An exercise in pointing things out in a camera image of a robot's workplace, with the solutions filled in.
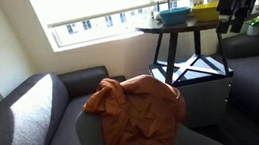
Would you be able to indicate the yellow plastic bowl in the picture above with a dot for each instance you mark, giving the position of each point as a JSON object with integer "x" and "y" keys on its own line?
{"x": 205, "y": 13}

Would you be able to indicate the blue plastic bowl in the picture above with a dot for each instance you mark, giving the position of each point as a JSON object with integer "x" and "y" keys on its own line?
{"x": 175, "y": 16}

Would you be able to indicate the round dark wood table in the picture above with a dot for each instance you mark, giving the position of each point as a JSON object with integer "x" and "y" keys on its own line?
{"x": 177, "y": 27}

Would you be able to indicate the black metal rack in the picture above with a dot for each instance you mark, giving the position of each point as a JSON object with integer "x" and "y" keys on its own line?
{"x": 163, "y": 5}

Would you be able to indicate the white ottoman with blue cushion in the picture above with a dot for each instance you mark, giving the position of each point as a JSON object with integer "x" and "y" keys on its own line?
{"x": 203, "y": 99}

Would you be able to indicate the orange crumpled jacket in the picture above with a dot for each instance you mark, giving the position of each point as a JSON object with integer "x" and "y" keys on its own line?
{"x": 139, "y": 121}

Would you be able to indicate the grey upholstered chair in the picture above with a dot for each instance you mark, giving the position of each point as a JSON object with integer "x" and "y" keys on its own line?
{"x": 91, "y": 141}

